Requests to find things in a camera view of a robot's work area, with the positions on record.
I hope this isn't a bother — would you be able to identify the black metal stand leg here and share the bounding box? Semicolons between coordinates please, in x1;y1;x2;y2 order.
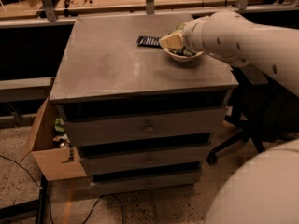
0;175;48;224

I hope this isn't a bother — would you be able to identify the wooden workbench in background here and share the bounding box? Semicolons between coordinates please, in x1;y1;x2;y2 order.
0;0;299;21

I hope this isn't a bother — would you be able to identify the grey drawer cabinet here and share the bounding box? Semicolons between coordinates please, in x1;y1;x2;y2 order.
50;15;237;183

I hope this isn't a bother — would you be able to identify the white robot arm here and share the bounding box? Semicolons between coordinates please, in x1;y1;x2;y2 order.
160;10;299;224

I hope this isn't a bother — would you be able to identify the top grey drawer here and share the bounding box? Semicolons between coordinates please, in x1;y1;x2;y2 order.
64;106;227;146

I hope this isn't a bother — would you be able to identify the green jalapeno chip bag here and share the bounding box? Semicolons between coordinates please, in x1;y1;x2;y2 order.
169;22;195;57

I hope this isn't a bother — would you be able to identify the open cardboard box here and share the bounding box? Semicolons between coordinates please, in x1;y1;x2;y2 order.
20;96;86;181

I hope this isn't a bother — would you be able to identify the white paper bowl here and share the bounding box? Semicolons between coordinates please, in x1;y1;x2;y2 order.
164;49;204;63

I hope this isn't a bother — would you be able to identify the black office chair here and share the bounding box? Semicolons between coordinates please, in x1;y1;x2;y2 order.
206;67;299;164

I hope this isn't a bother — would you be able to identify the black floor cable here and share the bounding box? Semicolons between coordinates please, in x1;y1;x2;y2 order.
0;154;126;224

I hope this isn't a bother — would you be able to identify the bottom grey drawer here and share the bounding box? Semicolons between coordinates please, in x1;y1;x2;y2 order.
91;169;202;195

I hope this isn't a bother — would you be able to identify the middle grey drawer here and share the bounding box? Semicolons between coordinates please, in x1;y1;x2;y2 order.
80;145;210;175

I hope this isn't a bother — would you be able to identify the green wrapper in box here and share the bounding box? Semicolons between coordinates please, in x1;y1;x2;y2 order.
54;118;64;133

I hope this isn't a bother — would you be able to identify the grey drawer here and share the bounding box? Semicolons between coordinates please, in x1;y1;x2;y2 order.
91;169;202;195
64;106;227;146
80;145;210;175

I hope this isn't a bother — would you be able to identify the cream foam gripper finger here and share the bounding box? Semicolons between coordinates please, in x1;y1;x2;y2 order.
159;32;183;49

